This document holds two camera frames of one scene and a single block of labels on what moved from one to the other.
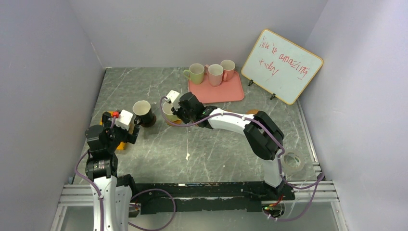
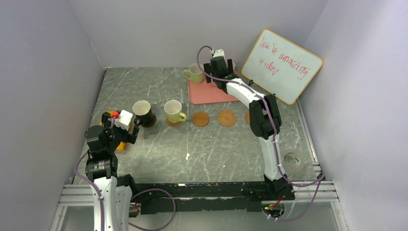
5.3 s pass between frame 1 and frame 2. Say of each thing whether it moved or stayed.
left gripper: stayed
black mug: stayed
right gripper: moved
